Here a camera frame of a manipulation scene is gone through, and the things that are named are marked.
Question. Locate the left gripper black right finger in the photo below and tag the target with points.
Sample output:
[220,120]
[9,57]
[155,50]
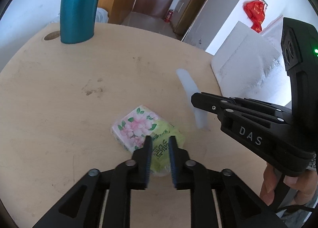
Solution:
[218,198]

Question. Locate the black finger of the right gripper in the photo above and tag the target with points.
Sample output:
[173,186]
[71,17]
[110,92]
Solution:
[218,104]

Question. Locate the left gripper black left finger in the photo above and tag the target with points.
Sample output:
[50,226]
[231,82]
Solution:
[102,199]

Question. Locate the floral green tissue pack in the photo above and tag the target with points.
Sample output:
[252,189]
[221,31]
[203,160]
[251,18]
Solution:
[132,130]

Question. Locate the person's right hand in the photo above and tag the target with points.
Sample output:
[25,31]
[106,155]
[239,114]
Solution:
[305,184]

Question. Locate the red fire extinguisher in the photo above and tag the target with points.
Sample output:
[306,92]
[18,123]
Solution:
[168,16]

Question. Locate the light blue covered furniture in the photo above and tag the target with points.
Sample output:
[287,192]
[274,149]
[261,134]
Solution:
[101,15]

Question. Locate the teal cylindrical canister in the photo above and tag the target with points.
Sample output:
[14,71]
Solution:
[77,20]

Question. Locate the red bags on wall hook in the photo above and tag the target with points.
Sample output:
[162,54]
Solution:
[255,11]

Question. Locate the brown side doorway frame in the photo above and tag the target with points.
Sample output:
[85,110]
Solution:
[196,1]

